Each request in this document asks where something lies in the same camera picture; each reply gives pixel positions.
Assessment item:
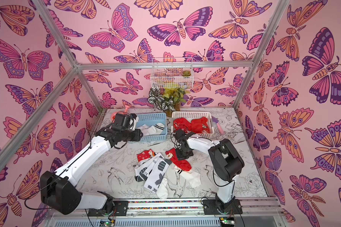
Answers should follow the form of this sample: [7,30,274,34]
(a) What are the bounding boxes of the plain white sock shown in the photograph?
[137,124,154,136]

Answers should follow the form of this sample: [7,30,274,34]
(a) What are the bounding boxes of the red santa sock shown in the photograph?
[165,148,192,171]
[191,117,210,134]

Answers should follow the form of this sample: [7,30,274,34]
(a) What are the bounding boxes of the light blue plastic basket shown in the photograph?
[135,113,168,142]

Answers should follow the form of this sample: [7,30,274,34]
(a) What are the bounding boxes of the red snowflake sock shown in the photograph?
[137,149,156,162]

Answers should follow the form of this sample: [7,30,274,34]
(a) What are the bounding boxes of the white plastic basket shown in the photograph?
[171,111,215,139]

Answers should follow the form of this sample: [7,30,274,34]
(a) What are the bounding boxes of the white ankle sock black stripes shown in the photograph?
[173,166,201,188]

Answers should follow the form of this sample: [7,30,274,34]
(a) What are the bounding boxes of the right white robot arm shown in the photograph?
[171,130,245,214]

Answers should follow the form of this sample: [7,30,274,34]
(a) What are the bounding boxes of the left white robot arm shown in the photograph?
[40,112,143,215]

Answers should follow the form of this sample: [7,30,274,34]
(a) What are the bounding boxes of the small succulent in basket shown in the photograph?
[181,70,192,77]

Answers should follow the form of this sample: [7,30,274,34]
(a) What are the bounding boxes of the pink watering can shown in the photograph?
[110,105,131,121]

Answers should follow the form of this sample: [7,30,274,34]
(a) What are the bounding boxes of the white sock chevron pattern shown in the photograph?
[135,153,172,199]

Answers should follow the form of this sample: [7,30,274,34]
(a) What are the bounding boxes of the potted green leafy plant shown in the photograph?
[147,86,190,117]

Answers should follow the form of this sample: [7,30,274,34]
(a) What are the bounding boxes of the white wire wall basket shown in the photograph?
[150,57,194,89]

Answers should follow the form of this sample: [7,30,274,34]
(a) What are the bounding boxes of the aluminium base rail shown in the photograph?
[41,197,289,227]

